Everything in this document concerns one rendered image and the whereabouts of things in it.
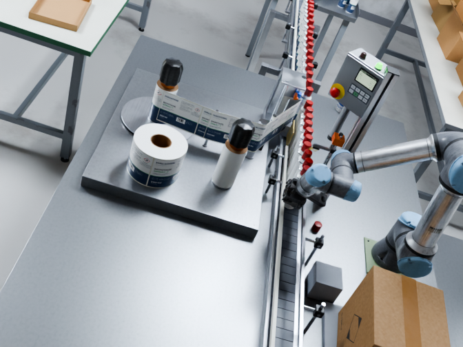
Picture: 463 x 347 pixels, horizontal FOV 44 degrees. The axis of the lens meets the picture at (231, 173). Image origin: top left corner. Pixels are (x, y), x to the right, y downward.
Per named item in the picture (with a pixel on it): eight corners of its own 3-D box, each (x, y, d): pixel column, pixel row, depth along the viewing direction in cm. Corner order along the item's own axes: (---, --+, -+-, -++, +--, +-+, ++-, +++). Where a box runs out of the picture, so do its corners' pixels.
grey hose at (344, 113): (326, 134, 235) (348, 93, 221) (335, 137, 235) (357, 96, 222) (326, 140, 232) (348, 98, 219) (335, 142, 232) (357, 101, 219)
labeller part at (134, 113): (131, 90, 250) (131, 88, 249) (198, 112, 253) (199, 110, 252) (111, 131, 226) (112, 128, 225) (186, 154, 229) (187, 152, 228)
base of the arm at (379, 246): (370, 239, 232) (381, 222, 226) (404, 250, 233) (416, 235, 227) (372, 266, 220) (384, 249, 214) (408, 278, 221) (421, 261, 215)
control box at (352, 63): (339, 88, 222) (360, 47, 210) (374, 113, 216) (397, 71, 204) (325, 94, 215) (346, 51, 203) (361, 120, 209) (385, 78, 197)
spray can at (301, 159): (282, 183, 234) (301, 146, 221) (293, 184, 235) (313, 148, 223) (285, 192, 230) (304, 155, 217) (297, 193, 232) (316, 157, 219)
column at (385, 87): (313, 197, 241) (386, 65, 199) (322, 200, 242) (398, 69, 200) (313, 204, 238) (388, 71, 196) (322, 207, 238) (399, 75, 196)
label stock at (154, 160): (134, 189, 206) (141, 160, 196) (121, 152, 218) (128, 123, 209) (184, 186, 215) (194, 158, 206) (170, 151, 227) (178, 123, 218)
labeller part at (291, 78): (282, 67, 252) (283, 65, 252) (305, 76, 253) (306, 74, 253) (280, 83, 242) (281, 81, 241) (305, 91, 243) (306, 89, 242)
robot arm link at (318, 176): (331, 188, 184) (307, 180, 184) (320, 197, 195) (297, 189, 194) (336, 166, 187) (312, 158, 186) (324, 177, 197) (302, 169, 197)
